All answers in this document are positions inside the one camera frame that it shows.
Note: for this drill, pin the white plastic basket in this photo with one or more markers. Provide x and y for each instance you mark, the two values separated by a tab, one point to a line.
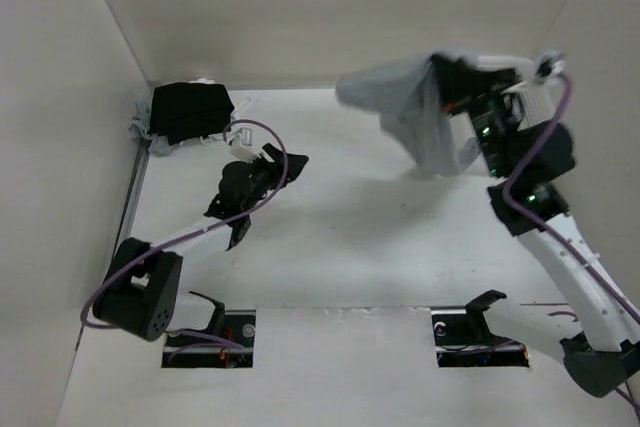
537	101

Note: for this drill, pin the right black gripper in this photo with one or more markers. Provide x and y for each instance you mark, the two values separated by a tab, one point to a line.
461	91

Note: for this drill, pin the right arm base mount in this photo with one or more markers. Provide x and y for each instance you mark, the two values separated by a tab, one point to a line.
463	340

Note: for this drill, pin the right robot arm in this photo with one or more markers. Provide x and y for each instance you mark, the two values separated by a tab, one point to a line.
600	349

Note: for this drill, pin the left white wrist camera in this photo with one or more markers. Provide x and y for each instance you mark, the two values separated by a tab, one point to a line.
240	145

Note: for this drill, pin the folded black tank top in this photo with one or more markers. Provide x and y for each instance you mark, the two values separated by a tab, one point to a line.
182	111

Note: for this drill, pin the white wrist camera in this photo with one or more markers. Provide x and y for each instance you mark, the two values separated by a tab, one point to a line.
240	145
550	65

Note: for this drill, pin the folded white tank top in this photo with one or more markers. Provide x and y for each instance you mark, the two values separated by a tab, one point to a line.
237	113

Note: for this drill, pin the grey tank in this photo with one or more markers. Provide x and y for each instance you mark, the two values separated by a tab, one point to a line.
404	95
139	128

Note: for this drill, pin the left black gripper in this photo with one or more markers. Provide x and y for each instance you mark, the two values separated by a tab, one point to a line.
275	170

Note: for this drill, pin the folded grey tank top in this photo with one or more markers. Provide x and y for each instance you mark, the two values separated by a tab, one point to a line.
139	128

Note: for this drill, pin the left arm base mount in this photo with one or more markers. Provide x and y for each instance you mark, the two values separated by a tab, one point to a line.
215	337

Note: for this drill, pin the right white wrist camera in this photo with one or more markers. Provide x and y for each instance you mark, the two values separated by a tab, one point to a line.
550	65

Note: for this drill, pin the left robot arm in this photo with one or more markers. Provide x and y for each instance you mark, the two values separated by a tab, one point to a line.
139	294

